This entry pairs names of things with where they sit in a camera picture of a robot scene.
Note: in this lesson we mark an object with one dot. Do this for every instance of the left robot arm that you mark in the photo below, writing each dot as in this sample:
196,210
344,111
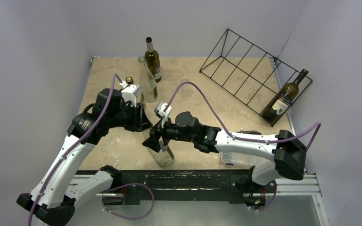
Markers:
53,200

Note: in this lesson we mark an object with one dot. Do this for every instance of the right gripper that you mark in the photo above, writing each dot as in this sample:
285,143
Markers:
156,134

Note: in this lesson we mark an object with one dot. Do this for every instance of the black pliers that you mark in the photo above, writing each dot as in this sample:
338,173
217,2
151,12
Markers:
252,132

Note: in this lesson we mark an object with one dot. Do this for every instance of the clear glass bottle short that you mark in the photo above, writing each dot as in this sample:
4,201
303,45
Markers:
165,157

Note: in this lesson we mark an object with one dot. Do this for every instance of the black wire wine rack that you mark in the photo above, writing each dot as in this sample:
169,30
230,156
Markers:
249,73

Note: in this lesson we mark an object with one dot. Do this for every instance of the tall clear glass bottle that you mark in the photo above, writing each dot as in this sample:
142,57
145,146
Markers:
147,81

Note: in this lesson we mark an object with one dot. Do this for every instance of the clear plastic screw box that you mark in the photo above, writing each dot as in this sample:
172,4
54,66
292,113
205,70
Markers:
239,159

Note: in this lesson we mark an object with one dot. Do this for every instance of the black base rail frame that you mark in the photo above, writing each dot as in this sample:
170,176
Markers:
228,185

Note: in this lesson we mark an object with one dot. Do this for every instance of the dark bottle at back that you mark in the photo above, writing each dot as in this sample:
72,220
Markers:
152,60

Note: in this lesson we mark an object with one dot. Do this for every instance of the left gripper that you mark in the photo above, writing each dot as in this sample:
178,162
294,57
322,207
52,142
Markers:
140,121

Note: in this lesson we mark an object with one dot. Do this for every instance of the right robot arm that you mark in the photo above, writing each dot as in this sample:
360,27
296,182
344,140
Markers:
285,155

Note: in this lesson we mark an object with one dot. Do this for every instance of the dark green bottle front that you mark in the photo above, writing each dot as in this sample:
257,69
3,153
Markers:
282,100

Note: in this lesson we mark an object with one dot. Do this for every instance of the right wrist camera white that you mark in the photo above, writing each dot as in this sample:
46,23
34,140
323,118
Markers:
162,110

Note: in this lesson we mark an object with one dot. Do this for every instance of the clear square bottle gold cap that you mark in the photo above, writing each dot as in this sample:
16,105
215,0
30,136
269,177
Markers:
129,80

